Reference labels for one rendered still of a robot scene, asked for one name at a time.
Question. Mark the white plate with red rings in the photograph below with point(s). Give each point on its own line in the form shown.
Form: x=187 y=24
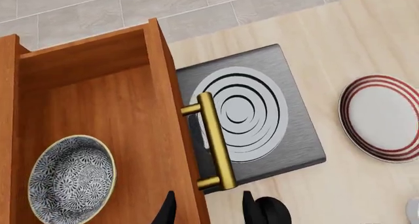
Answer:
x=381 y=118

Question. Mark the pale grey rounded object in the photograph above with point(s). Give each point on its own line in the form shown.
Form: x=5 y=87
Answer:
x=413 y=210

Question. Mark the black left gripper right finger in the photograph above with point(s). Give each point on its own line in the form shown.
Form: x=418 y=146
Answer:
x=248 y=210

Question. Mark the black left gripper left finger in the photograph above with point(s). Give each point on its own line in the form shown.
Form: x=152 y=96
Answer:
x=168 y=211

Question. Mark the wooden cabinet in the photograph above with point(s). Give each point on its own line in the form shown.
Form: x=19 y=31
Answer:
x=7 y=125

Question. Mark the black white patterned bowl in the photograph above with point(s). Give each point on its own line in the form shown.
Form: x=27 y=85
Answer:
x=73 y=178

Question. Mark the wooden cabinet drawer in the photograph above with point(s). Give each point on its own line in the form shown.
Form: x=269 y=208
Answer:
x=131 y=116

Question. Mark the flat black stove plate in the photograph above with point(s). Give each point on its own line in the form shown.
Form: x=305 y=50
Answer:
x=294 y=125

